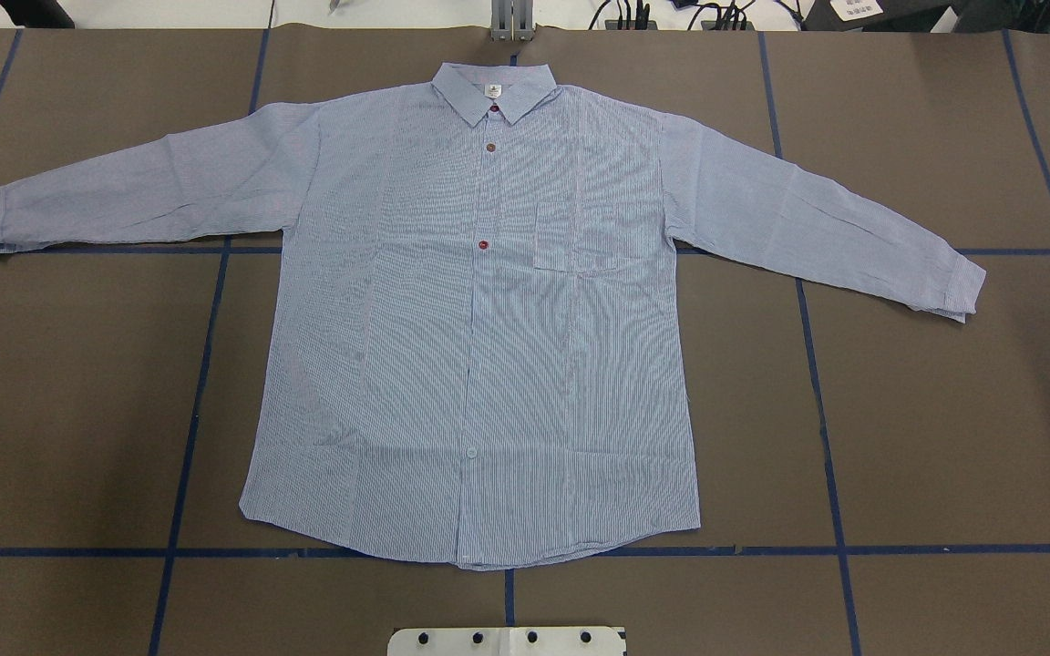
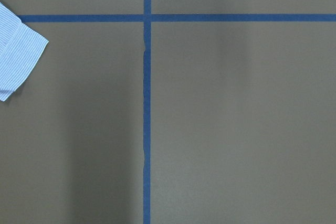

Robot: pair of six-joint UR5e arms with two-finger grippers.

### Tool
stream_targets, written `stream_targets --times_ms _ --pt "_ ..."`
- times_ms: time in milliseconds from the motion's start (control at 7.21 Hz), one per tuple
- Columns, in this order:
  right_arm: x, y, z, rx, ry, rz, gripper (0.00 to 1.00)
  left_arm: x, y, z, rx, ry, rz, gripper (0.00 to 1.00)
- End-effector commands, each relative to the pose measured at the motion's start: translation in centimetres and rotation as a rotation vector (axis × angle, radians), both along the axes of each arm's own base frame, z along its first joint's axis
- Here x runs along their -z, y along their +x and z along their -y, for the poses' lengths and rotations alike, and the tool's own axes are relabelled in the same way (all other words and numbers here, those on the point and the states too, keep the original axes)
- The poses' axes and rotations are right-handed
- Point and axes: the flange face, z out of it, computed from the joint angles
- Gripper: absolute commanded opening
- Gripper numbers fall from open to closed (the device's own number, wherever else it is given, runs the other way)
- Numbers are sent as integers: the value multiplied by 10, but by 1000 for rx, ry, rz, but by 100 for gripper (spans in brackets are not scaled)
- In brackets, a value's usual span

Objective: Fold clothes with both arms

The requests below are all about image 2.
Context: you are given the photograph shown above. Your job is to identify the light blue striped shirt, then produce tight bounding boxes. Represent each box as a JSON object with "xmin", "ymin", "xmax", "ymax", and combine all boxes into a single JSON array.
[{"xmin": 1, "ymin": 4, "xmax": 49, "ymax": 102}]

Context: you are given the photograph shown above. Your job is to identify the blue tape grid lines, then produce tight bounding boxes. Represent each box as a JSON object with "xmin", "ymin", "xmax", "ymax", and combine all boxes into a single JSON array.
[{"xmin": 19, "ymin": 0, "xmax": 335, "ymax": 223}]

